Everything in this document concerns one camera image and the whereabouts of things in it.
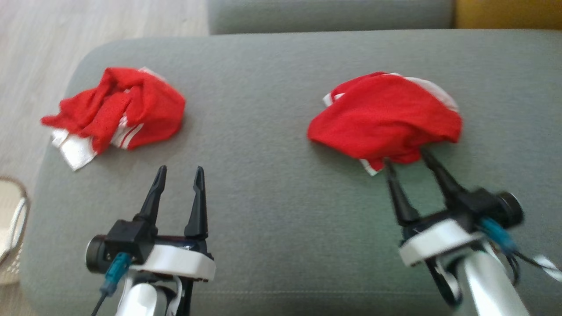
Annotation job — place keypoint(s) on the cream perforated laundry basket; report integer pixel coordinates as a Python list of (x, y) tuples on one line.
[(11, 237)]

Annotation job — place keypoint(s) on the grey sofa back cushion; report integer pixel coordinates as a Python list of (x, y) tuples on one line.
[(329, 15)]

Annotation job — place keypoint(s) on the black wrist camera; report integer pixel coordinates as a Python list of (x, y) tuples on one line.
[(491, 204), (125, 239)]

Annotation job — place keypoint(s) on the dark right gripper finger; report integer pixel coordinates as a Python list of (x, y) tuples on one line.
[(445, 184), (401, 197)]

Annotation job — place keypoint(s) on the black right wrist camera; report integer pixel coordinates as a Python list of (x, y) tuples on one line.
[(491, 204)]

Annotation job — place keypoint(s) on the red white basketball jersey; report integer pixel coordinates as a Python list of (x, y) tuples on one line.
[(145, 105)]

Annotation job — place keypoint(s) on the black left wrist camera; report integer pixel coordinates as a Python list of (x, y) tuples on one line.
[(125, 239)]

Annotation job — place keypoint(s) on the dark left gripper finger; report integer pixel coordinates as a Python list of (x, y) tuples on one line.
[(198, 210), (153, 197)]

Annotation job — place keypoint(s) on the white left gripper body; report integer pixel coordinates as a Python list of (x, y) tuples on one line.
[(184, 261)]

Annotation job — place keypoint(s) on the grey sofa seat cushion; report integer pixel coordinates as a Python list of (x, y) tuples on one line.
[(272, 175)]

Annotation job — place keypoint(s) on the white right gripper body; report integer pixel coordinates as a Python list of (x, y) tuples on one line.
[(439, 241)]

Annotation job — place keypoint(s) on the yellow cushion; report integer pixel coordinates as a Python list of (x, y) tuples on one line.
[(509, 13)]

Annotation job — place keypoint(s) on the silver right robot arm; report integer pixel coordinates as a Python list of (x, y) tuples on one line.
[(487, 285)]

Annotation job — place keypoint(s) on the red shorts white trim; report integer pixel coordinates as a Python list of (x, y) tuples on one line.
[(386, 118)]

